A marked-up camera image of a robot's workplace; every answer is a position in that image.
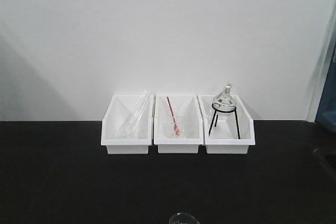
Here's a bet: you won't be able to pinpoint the clear glass beaker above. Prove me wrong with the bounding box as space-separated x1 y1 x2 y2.
169 212 199 224

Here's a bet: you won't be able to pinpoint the red striped stirring rod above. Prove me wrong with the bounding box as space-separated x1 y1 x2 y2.
166 97 181 136

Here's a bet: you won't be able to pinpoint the clear beaker in bin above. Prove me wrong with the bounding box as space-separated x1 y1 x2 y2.
168 114 186 138

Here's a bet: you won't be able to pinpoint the white storage bin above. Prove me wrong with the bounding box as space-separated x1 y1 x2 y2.
101 95 154 154
153 94 204 154
197 95 255 154

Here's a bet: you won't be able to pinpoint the clear glass tubes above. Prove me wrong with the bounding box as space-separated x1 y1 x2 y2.
115 90 152 140

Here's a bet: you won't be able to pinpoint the white right storage bin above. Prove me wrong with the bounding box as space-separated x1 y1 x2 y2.
197 95 255 154

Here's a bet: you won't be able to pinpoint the white middle storage bin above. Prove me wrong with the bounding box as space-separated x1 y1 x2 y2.
153 94 204 154

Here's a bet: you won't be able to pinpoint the glass alcohol lamp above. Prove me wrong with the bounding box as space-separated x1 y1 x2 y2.
212 85 237 116

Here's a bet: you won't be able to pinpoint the black wire tripod stand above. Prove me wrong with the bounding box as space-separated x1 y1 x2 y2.
208 103 240 139

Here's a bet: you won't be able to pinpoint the white left storage bin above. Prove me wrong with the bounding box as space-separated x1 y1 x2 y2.
101 95 154 154

